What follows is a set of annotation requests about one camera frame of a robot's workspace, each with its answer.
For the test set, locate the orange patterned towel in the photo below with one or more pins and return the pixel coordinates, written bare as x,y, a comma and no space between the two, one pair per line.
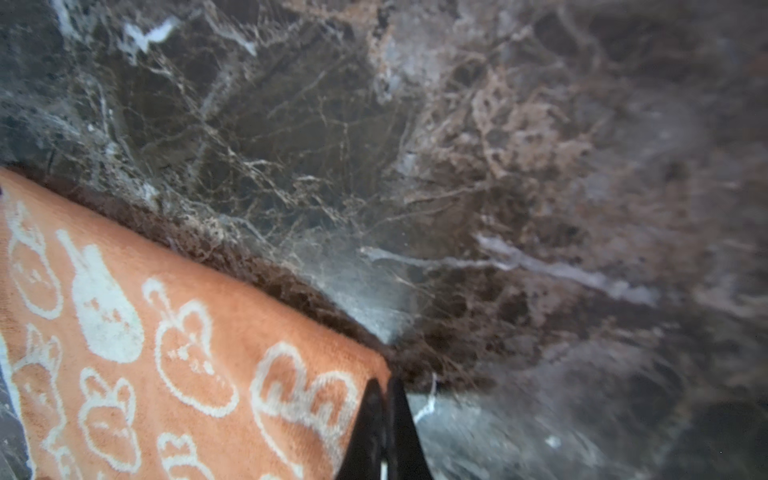
124,360

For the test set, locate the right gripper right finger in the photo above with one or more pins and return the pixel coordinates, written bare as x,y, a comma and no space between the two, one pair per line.
404,454

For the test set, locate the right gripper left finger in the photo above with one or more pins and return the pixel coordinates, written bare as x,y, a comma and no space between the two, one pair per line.
363,458

